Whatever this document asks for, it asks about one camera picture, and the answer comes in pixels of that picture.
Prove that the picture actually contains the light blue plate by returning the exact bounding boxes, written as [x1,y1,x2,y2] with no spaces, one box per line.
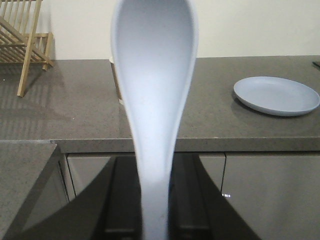
[233,76,320,117]

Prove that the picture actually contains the wooden dish rack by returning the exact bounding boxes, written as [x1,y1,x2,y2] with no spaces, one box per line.
[0,0,54,98]

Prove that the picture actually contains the grey cabinet door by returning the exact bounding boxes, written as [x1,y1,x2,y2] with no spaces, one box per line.
[58,152,320,240]

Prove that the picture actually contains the light blue soup spoon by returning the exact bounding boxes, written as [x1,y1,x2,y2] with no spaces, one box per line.
[111,0,199,240]

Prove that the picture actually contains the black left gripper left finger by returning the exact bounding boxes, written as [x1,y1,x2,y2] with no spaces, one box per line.
[3,156,142,240]

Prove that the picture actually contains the brown paper cup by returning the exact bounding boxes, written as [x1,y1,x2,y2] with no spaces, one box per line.
[109,56,124,105]

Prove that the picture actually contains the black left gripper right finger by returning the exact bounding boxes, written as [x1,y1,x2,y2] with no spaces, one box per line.
[168,153,259,240]

